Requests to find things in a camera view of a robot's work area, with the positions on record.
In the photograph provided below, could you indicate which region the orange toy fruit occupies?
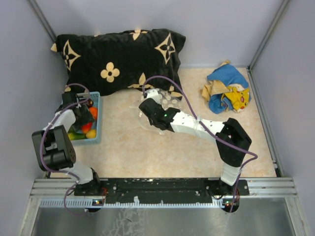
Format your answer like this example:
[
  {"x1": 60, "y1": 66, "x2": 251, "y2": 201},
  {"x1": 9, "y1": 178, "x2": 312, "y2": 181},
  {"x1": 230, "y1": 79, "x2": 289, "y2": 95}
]
[{"x1": 89, "y1": 107, "x2": 98, "y2": 120}]

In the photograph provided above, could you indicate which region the clear polka dot zip bag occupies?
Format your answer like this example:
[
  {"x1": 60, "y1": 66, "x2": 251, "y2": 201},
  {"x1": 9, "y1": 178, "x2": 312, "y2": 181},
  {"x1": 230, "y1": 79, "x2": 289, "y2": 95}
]
[{"x1": 130, "y1": 88, "x2": 182, "y2": 135}]

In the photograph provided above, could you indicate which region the blue yellow cartoon cloth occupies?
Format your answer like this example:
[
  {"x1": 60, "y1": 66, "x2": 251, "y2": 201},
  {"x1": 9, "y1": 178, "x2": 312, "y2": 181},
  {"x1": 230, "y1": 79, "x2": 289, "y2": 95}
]
[{"x1": 200, "y1": 60, "x2": 251, "y2": 114}]

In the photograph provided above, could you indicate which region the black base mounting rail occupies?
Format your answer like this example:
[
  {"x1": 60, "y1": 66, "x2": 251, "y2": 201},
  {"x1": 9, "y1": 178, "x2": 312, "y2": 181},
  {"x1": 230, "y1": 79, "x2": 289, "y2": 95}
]
[{"x1": 74, "y1": 178, "x2": 249, "y2": 204}]

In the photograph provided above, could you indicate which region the yellow toy pepper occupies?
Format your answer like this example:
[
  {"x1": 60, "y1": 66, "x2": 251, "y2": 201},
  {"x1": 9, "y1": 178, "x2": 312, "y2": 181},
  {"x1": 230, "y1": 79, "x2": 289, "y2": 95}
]
[{"x1": 86, "y1": 129, "x2": 96, "y2": 139}]

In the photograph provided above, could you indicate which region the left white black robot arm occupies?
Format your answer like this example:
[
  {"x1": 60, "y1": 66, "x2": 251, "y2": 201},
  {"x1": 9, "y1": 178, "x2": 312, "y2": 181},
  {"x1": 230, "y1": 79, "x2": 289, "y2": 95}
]
[{"x1": 31, "y1": 92, "x2": 102, "y2": 196}]

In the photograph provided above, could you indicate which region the yellow green toy mango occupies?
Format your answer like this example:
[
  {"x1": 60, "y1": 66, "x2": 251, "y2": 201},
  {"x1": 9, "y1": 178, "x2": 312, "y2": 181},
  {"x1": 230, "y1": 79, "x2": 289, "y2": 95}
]
[{"x1": 68, "y1": 126, "x2": 86, "y2": 141}]

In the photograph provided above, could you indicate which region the aluminium frame rail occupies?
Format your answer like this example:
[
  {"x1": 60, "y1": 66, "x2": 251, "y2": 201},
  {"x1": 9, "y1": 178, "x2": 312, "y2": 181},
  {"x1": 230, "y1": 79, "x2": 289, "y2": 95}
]
[{"x1": 31, "y1": 177, "x2": 297, "y2": 211}]

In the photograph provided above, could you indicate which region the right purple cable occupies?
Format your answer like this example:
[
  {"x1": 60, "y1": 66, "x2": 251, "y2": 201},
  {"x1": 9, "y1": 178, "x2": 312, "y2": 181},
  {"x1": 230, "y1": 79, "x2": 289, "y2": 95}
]
[{"x1": 142, "y1": 75, "x2": 258, "y2": 213}]

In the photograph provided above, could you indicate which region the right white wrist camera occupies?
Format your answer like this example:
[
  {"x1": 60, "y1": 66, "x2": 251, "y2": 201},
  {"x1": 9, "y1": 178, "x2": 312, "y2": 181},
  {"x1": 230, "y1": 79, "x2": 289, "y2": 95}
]
[{"x1": 144, "y1": 88, "x2": 162, "y2": 104}]

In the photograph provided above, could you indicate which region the light blue plastic basket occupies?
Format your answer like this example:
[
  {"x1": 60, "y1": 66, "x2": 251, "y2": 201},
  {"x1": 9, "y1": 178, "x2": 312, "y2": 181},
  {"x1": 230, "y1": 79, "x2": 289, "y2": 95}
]
[{"x1": 62, "y1": 91, "x2": 102, "y2": 146}]

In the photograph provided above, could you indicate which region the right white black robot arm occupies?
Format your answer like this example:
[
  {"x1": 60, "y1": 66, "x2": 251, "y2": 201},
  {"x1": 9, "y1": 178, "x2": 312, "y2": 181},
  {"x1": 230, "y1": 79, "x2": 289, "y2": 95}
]
[{"x1": 139, "y1": 98, "x2": 252, "y2": 195}]

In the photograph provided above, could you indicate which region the dark purple toy fruit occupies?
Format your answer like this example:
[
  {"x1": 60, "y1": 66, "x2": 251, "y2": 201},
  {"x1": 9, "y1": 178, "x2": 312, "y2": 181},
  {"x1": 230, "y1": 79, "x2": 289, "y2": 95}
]
[{"x1": 86, "y1": 99, "x2": 94, "y2": 108}]

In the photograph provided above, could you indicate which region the black floral plush pillow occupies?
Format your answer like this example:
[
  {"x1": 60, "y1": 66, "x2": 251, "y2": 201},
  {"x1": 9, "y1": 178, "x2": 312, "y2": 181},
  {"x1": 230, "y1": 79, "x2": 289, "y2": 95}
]
[{"x1": 51, "y1": 29, "x2": 186, "y2": 99}]

